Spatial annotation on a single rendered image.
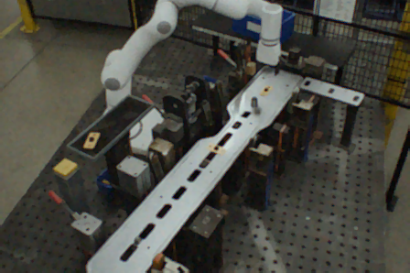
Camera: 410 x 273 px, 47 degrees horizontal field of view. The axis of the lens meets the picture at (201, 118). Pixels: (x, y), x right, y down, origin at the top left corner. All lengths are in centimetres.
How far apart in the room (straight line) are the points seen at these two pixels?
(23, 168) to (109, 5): 180
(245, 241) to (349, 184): 58
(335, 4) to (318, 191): 96
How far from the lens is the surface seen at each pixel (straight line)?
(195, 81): 203
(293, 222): 212
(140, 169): 176
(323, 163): 238
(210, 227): 167
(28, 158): 362
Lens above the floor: 236
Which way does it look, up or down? 40 degrees down
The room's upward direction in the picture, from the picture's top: 2 degrees counter-clockwise
